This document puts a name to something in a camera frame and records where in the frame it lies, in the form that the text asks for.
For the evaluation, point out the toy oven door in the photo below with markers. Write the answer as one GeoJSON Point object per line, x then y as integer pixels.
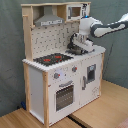
{"type": "Point", "coordinates": [63, 99]}

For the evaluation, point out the small metal toy pot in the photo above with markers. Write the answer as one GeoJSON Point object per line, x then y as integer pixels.
{"type": "Point", "coordinates": [77, 51]}

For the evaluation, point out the left red stove knob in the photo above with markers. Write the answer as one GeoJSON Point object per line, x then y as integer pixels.
{"type": "Point", "coordinates": [56, 75]}

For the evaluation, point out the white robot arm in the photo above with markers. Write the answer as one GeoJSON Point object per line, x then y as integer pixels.
{"type": "Point", "coordinates": [91, 26]}

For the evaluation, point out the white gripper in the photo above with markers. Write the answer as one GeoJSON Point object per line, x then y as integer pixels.
{"type": "Point", "coordinates": [81, 41]}

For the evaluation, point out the right red stove knob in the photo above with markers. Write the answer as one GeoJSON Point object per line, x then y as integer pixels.
{"type": "Point", "coordinates": [74, 69]}

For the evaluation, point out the grey toy range hood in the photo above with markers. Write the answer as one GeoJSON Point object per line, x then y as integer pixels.
{"type": "Point", "coordinates": [48, 18]}

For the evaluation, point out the wooden toy kitchen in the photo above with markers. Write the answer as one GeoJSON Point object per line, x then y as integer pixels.
{"type": "Point", "coordinates": [46, 40]}

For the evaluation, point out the white toy microwave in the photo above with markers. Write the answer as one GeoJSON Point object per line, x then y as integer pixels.
{"type": "Point", "coordinates": [77, 11]}

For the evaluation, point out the grey toy sink basin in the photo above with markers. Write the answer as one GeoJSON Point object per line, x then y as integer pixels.
{"type": "Point", "coordinates": [86, 52]}

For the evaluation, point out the white toy fridge door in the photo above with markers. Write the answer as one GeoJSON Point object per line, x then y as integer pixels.
{"type": "Point", "coordinates": [90, 79]}

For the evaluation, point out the red stove knob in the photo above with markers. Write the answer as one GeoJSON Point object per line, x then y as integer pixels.
{"type": "Point", "coordinates": [74, 69]}
{"type": "Point", "coordinates": [56, 75]}

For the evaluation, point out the black toy stovetop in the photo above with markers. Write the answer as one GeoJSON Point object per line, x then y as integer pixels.
{"type": "Point", "coordinates": [52, 59]}

